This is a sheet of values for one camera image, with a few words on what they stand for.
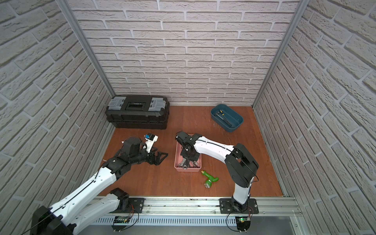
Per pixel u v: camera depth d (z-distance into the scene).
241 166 0.46
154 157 0.68
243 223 0.70
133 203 0.74
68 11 0.71
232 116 1.10
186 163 0.83
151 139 0.68
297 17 0.72
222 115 1.13
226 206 0.74
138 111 0.92
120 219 0.73
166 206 0.76
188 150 0.62
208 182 0.79
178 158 0.89
